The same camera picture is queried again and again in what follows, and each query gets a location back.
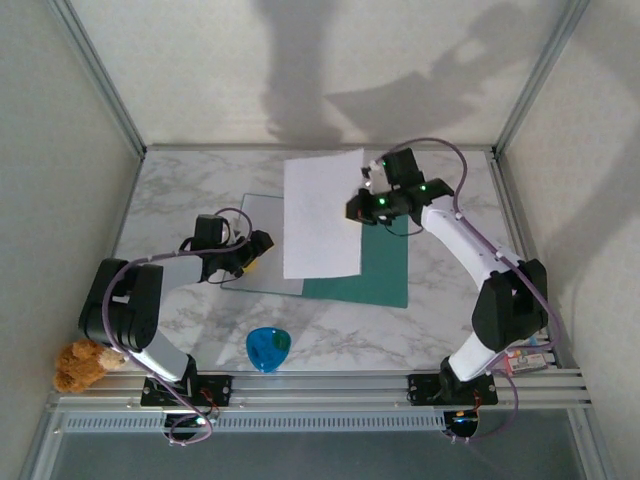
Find green clip folder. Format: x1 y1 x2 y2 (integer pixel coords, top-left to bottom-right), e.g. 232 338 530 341
218 192 411 309

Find blue triangular plastic container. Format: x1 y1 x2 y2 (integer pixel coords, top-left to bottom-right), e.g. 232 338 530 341
245 326 292 375

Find brown teddy bear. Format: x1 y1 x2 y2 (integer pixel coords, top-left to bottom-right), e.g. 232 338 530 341
52 339 129 395

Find pack of coloured highlighters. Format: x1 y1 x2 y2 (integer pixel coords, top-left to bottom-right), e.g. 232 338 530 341
501 335 547 375

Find thin black camera cable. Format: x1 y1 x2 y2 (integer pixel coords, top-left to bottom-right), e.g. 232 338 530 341
383 222 427 240

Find aluminium frame bar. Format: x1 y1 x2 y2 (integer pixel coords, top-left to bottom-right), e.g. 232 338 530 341
142 143 501 153

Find aluminium side rail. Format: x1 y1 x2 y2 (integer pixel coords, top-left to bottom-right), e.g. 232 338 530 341
487 149 586 374

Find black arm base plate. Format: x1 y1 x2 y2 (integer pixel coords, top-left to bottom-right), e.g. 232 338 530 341
141 374 234 407
407 372 500 406

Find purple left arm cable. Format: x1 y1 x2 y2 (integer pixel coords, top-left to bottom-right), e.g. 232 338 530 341
101 207 254 446

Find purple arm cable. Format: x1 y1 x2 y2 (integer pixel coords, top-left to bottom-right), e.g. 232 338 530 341
101 207 254 446
384 137 562 444

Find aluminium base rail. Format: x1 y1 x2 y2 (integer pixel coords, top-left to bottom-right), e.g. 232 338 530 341
47 368 594 412

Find aluminium frame post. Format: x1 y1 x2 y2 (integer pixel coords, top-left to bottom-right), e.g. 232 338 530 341
492 0 594 157
47 0 148 157

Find grey slotted cable duct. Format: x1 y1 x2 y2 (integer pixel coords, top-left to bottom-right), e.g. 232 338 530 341
62 409 449 434

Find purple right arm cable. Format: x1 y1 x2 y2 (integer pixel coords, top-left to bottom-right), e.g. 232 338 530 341
384 137 562 444

